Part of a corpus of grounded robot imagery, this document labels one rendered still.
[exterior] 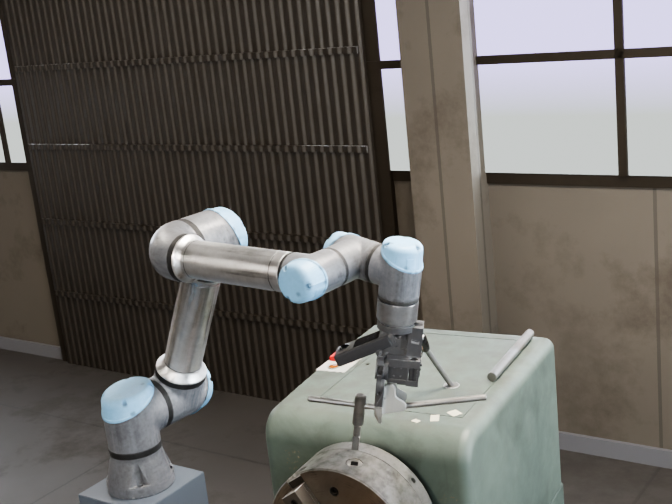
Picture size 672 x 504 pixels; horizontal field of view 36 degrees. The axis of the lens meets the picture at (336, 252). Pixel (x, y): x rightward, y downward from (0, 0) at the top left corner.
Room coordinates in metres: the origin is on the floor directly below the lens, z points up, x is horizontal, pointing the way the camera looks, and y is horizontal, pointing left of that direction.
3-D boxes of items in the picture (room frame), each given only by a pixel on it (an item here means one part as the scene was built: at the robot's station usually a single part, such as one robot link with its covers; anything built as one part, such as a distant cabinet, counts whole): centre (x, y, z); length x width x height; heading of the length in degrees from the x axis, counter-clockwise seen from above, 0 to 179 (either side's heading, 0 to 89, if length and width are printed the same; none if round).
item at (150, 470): (2.12, 0.49, 1.15); 0.15 x 0.15 x 0.10
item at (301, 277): (1.89, 0.20, 1.64); 0.49 x 0.11 x 0.12; 50
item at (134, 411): (2.13, 0.48, 1.27); 0.13 x 0.12 x 0.14; 140
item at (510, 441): (2.22, -0.15, 1.06); 0.59 x 0.48 x 0.39; 150
